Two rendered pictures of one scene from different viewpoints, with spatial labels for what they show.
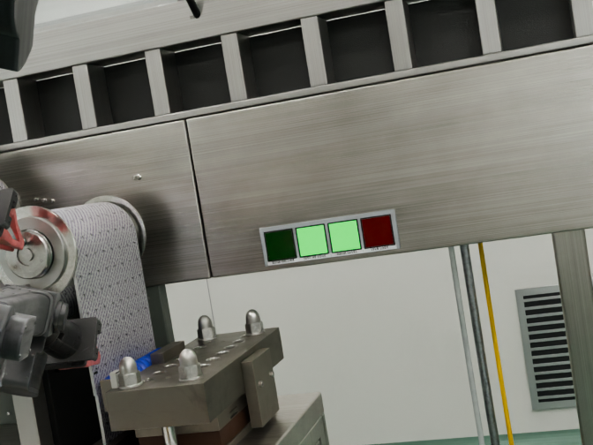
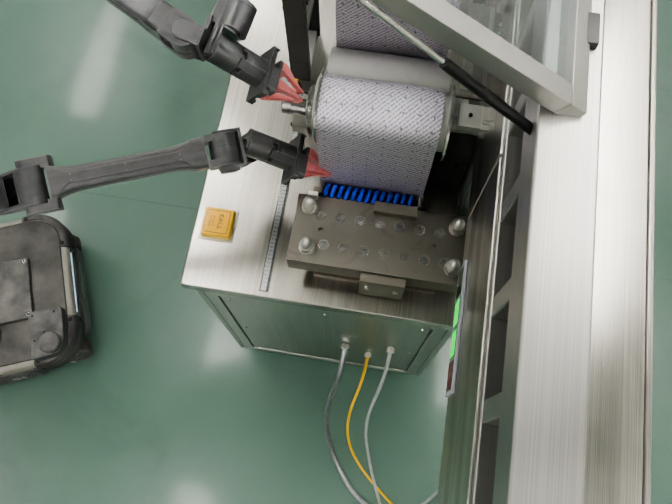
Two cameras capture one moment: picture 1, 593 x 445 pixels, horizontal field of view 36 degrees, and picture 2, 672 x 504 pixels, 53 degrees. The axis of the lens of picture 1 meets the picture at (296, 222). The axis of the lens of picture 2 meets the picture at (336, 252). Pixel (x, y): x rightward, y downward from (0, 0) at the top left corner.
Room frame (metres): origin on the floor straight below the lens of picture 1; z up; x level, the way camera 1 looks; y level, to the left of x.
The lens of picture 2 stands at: (1.37, -0.29, 2.42)
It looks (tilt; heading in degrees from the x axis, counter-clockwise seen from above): 72 degrees down; 85
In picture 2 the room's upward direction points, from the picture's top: 1 degrees counter-clockwise
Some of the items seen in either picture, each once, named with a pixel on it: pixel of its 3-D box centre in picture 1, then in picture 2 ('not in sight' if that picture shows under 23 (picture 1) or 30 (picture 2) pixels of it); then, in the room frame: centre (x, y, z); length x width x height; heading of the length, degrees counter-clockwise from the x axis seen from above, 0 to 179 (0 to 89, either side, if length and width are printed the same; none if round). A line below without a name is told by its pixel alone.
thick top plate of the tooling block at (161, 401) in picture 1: (204, 373); (381, 243); (1.51, 0.19, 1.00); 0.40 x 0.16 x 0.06; 164
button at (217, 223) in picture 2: not in sight; (218, 223); (1.14, 0.32, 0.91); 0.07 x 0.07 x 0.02; 74
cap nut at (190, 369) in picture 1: (188, 363); (306, 243); (1.34, 0.19, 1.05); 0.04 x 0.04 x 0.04
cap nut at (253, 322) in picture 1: (252, 321); (453, 266); (1.65, 0.11, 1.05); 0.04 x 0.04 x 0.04
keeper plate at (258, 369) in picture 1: (262, 386); (381, 287); (1.50, 0.10, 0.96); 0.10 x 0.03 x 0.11; 164
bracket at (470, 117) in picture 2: not in sight; (473, 117); (1.69, 0.33, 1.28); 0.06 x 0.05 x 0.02; 164
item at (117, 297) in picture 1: (118, 322); (372, 172); (1.50, 0.32, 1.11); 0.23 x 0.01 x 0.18; 164
